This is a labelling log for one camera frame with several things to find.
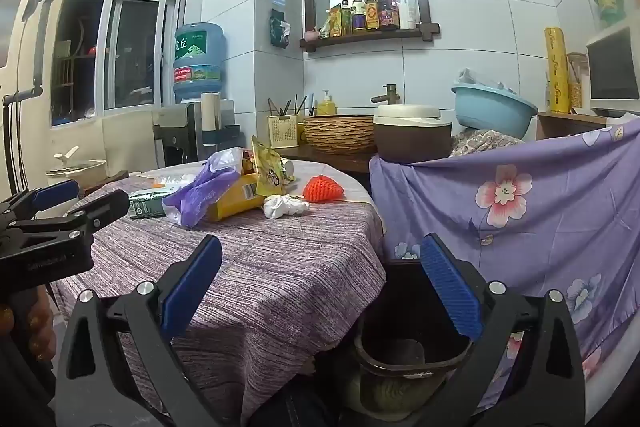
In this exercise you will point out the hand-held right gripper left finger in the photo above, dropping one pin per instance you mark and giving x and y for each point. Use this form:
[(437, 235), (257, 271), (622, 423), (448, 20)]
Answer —
[(192, 287)]

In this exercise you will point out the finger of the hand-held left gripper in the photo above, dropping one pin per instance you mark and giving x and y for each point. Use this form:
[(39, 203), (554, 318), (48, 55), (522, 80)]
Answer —
[(107, 204), (55, 193)]

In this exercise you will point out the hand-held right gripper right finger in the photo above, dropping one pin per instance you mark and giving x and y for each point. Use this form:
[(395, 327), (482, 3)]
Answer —
[(450, 287)]

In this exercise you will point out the green tissue pack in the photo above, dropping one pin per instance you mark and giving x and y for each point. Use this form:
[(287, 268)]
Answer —
[(147, 202)]

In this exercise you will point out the dark brown trash bin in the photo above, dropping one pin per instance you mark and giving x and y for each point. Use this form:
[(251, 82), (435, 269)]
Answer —
[(400, 307)]

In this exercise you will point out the orange-capped plastic bottle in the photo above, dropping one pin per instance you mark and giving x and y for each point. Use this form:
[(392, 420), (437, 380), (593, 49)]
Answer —
[(175, 180)]

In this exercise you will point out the purple plastic bag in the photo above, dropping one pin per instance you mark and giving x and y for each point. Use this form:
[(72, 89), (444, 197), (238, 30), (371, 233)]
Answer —
[(200, 197)]

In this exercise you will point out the yellow cardboard box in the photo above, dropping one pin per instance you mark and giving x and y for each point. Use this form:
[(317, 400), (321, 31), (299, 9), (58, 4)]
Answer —
[(235, 202)]

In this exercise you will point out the white tissue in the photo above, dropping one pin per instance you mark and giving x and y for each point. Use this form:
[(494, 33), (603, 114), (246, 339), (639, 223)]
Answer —
[(282, 207)]

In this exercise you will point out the green snack packet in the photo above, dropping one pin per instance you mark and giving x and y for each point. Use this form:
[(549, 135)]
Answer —
[(267, 167)]

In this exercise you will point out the orange knitted toy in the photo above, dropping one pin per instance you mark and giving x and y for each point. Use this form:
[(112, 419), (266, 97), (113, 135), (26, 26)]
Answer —
[(322, 189)]

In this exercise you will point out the person's left hand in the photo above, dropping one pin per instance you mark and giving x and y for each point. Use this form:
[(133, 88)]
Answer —
[(37, 322)]

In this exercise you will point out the white pot with lid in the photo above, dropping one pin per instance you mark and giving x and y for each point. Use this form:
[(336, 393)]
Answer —
[(75, 169)]

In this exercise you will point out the beige cloth cover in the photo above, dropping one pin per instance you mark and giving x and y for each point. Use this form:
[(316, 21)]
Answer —
[(127, 142)]

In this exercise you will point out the water dispenser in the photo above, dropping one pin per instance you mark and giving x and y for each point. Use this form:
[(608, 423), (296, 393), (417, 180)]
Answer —
[(175, 132)]

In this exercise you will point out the purple floral sheet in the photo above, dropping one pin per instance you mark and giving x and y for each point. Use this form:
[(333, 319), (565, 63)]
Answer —
[(550, 217)]

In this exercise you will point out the white cup dispenser tube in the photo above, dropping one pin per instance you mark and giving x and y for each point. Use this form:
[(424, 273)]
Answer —
[(210, 112)]

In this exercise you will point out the dark teal caddy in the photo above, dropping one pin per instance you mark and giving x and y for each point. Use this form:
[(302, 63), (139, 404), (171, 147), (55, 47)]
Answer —
[(226, 133)]

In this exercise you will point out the brown patterned cloth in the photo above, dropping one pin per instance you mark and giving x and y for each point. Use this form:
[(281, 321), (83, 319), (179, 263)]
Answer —
[(480, 144)]

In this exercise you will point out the sliding window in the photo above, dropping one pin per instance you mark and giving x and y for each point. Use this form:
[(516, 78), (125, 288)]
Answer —
[(130, 57)]

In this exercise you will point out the brown white rice cooker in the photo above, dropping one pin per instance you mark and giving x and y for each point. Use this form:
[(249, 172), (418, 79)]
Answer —
[(410, 137)]

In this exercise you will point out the blue water jug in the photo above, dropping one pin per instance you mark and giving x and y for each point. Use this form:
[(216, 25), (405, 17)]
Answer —
[(197, 57)]

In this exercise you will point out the wooden sink counter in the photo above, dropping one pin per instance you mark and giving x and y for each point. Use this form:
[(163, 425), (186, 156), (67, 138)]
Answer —
[(330, 159)]

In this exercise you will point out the light blue plastic basin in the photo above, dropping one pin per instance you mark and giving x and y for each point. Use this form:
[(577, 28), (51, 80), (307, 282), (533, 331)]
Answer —
[(492, 114)]

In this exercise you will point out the cream chopstick holder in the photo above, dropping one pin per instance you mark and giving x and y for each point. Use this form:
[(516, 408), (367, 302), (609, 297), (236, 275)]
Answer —
[(282, 132)]

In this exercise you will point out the woven basket basin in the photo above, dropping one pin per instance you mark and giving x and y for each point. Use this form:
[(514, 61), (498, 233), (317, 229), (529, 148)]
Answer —
[(337, 134)]

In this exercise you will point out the wooden cabinet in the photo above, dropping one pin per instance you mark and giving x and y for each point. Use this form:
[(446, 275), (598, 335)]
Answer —
[(565, 124)]

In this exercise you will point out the bronze faucet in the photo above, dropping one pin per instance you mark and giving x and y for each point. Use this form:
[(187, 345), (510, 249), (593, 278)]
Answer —
[(389, 97)]

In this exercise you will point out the dark chopsticks bunch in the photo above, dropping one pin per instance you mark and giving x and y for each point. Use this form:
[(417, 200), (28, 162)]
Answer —
[(285, 107)]

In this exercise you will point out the clear plastic bag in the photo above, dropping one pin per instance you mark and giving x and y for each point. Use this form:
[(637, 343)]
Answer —
[(475, 79)]

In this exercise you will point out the yellow soap bottle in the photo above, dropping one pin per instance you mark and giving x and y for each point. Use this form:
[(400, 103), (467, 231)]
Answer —
[(326, 106)]

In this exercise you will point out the yellow patterned roll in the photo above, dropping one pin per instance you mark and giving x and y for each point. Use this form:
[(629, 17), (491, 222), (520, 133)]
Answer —
[(556, 72)]

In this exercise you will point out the glass jar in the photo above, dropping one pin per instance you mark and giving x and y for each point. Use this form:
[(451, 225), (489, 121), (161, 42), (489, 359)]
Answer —
[(576, 82)]

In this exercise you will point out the pink small teapot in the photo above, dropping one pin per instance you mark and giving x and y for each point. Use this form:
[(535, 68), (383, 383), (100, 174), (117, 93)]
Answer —
[(311, 35)]

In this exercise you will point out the white microwave oven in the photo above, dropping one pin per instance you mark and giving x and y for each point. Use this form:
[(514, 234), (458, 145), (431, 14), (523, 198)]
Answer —
[(612, 67)]

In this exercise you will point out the white plastic bottle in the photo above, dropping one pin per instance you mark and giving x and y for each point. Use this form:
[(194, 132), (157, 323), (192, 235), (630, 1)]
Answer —
[(407, 12)]

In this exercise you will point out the dark sauce bottle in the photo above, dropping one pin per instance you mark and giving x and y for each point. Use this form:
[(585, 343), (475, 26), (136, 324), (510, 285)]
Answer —
[(387, 12)]

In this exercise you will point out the yellow label bottle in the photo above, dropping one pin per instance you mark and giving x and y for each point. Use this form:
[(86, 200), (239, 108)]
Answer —
[(371, 14)]

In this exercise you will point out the purple label bottle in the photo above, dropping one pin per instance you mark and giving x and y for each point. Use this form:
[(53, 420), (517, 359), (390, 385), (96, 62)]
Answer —
[(358, 17)]

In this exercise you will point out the green label bottle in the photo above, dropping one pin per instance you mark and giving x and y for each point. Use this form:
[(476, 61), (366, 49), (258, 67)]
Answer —
[(347, 19)]

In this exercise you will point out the yellow snack packet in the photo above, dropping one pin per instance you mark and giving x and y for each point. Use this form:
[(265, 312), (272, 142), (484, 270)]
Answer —
[(334, 22)]

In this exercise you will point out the green wall pouch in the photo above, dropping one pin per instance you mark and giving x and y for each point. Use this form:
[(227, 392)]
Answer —
[(277, 29)]

